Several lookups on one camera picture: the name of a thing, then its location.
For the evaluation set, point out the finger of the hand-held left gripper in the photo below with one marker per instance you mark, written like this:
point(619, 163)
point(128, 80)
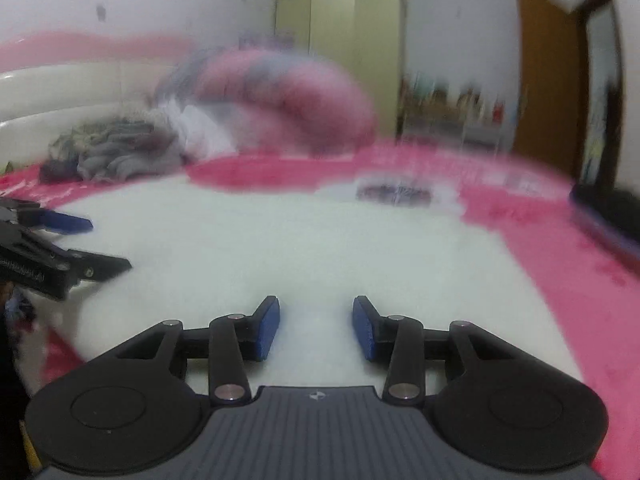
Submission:
point(65, 223)
point(95, 266)

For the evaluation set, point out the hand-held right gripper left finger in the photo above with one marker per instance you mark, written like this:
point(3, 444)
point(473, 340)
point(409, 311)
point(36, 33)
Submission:
point(270, 327)

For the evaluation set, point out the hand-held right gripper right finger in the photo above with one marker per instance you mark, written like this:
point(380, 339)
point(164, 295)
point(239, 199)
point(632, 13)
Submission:
point(364, 330)

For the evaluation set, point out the cream white sweater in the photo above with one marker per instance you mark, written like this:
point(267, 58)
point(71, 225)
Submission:
point(250, 250)

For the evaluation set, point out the grey garment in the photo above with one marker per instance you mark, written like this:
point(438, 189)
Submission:
point(115, 155)

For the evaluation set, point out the cream pink bed headboard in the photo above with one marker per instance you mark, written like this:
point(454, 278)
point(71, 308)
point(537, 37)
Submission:
point(75, 85)

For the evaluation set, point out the white garment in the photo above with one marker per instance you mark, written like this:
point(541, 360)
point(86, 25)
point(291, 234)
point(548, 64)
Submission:
point(205, 132)

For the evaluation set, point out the pink floral blanket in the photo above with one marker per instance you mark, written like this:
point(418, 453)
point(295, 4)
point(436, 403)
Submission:
point(575, 270)

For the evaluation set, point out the pink grey rolled quilt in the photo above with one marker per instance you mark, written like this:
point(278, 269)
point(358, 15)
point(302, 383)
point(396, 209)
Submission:
point(300, 105)

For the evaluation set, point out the white shelf desk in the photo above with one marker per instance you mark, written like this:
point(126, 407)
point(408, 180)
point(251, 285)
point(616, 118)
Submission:
point(450, 120)

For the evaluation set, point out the black folded garment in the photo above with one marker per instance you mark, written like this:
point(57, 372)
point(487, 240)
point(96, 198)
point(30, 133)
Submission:
point(615, 210)

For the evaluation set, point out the pale yellow wardrobe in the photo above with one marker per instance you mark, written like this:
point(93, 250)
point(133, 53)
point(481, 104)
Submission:
point(340, 35)

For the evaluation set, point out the wooden door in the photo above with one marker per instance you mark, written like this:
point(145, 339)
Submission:
point(545, 85)

